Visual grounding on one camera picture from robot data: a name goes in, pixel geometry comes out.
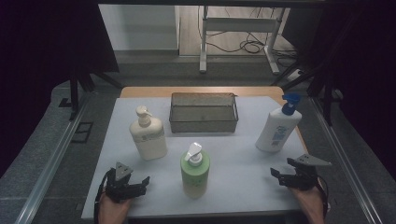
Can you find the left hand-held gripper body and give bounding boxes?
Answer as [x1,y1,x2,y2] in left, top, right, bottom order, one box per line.
[105,161,138,203]

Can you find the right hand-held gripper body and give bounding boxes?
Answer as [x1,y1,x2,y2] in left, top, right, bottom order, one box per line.
[288,153,332,191]

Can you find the white bottle with blue pump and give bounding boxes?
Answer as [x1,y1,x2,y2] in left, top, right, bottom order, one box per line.
[255,92,303,153]

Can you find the cream pump bottle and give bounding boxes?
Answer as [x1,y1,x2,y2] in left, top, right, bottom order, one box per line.
[129,105,168,161]

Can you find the green pump bottle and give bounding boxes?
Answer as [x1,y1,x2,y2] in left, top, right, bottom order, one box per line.
[180,142,211,200]

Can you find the metal mesh basket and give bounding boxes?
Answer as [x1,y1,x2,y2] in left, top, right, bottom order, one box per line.
[168,91,240,134]

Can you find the person's left hand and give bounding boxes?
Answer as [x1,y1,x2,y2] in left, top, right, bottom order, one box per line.
[98,195,133,224]

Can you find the person's right hand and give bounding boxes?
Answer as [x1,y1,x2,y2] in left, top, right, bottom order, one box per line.
[289,186,325,224]

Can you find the black metal stand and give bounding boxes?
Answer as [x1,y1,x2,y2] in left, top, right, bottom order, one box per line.
[68,70,123,121]
[270,59,335,127]

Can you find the dark curtain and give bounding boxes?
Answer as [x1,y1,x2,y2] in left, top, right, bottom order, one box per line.
[281,0,396,172]
[0,0,120,178]

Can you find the white cabinet panel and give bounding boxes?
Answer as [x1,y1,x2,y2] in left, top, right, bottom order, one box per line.
[98,4,181,51]

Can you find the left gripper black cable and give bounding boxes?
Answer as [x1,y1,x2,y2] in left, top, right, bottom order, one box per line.
[93,168,114,224]

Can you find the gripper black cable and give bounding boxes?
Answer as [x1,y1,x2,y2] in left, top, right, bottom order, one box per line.
[317,175,331,218]
[93,168,114,224]

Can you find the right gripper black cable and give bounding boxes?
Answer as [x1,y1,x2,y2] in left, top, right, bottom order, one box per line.
[317,175,331,218]

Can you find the aluminium rail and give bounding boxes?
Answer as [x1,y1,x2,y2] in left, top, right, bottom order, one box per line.
[310,96,385,224]
[14,92,92,224]

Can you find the black floor cables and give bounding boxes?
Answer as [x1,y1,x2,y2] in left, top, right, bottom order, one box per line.
[205,29,298,62]

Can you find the white desk frame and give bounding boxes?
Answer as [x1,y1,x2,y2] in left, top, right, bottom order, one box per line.
[199,5,286,76]

